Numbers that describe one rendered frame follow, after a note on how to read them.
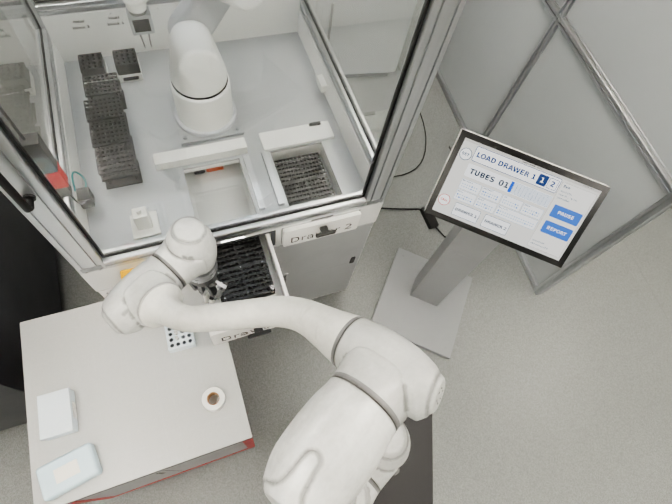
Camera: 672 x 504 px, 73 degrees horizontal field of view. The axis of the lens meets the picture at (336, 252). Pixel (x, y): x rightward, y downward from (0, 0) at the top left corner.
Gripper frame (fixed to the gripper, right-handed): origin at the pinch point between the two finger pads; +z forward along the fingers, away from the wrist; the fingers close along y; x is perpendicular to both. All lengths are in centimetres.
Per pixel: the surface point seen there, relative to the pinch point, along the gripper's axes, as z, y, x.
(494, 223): 0, 79, 60
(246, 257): 13.2, 1.8, 21.1
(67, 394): 19, -30, -38
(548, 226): -5, 95, 63
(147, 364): 24.3, -14.6, -21.5
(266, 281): 10.3, 12.0, 14.3
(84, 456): 20, -17, -51
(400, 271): 97, 64, 80
